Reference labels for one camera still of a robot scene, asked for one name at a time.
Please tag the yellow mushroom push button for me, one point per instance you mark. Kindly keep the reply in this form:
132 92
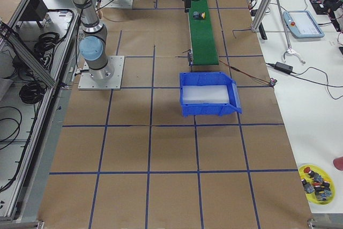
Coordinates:
199 15

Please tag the yellow plate of buttons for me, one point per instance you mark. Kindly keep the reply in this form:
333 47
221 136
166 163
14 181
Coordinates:
317 184

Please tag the green conveyor belt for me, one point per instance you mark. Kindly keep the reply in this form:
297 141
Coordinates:
203 49

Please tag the blue destination bin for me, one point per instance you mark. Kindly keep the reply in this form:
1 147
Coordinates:
210 78

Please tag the white foam pad destination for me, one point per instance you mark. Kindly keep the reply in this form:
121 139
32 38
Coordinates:
208 94

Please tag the teach pendant tablet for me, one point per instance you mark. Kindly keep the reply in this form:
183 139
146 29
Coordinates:
302 24

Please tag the black power adapter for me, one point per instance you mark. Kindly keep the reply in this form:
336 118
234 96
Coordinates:
283 68

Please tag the aluminium frame post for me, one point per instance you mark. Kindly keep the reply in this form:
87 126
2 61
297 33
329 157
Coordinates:
265 1

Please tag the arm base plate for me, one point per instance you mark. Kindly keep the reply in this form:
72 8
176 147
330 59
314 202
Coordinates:
117 4
108 78

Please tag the black handle bar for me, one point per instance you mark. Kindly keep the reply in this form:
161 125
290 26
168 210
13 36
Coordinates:
262 32

